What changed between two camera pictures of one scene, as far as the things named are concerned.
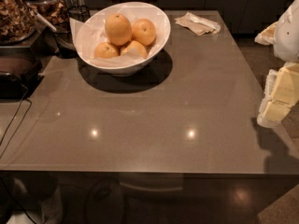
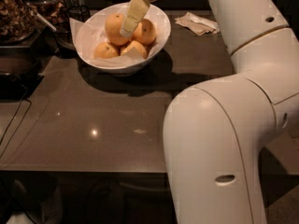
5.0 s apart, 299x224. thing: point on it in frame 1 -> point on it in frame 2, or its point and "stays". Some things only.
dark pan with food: x=18 y=22 stays
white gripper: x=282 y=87 -> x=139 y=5
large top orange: x=118 y=29 stays
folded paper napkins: x=197 y=24 stays
